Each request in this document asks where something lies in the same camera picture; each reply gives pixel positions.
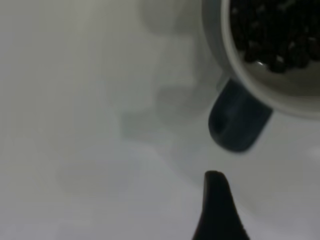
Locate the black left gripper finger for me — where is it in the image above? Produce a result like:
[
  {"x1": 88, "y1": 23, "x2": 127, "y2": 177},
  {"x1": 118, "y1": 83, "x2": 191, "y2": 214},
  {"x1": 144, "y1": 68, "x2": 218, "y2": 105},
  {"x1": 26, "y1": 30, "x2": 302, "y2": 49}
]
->
[{"x1": 191, "y1": 170, "x2": 251, "y2": 240}]

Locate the dark blue ceramic mug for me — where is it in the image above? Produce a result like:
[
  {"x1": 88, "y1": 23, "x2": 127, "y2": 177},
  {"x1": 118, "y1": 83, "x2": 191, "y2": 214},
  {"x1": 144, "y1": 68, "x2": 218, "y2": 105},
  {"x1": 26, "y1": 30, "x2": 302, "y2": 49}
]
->
[{"x1": 201, "y1": 0, "x2": 320, "y2": 153}]

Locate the dark coffee beans pile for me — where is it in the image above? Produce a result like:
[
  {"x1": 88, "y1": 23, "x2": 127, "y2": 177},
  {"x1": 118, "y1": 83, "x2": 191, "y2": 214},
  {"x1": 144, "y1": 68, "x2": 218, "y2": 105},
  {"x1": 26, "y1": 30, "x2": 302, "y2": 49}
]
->
[{"x1": 229, "y1": 0, "x2": 320, "y2": 75}]

